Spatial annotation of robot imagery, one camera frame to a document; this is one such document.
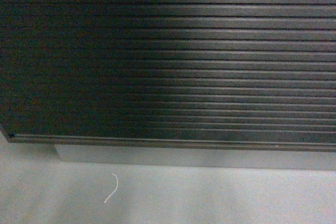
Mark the dark slatted checkout counter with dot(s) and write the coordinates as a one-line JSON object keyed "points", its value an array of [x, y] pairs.
{"points": [[232, 74]]}

